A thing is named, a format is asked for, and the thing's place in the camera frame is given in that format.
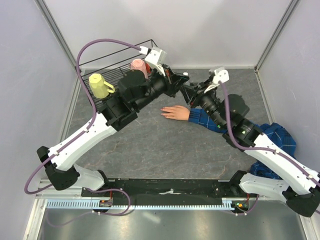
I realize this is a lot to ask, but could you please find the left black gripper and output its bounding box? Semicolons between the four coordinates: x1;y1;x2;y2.
135;64;190;112

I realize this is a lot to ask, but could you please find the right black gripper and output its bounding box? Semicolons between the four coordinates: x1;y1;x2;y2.
181;78;225;130

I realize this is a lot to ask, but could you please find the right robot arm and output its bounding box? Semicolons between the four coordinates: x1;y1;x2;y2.
180;81;320;218

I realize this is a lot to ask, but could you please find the blue plaid sleeve forearm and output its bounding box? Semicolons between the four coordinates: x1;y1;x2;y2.
188;108;227;134

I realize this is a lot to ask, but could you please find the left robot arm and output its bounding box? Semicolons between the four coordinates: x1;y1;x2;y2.
37;66;190;197

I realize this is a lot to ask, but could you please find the mannequin hand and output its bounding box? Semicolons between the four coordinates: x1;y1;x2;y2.
161;105;190;121

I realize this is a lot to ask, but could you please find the pink mug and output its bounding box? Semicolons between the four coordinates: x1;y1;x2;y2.
130;58;148;79

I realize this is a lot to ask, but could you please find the yellow faceted mug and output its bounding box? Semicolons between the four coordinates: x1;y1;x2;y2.
88;73;116;99

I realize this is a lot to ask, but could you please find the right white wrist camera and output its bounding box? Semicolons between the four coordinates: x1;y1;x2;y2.
204;66;230;93

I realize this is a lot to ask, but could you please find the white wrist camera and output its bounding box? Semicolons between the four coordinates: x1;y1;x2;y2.
144;47;167;76
204;66;230;93

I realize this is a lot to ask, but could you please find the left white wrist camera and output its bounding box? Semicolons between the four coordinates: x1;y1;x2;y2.
144;47;167;76

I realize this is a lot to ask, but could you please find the black wire dish rack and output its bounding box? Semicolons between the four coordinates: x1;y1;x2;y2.
74;38;161;111

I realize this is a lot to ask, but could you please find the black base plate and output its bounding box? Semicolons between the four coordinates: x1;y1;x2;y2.
81;177;251;206

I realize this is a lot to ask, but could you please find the light blue cable duct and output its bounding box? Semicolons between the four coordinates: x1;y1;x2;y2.
46;199;249;211

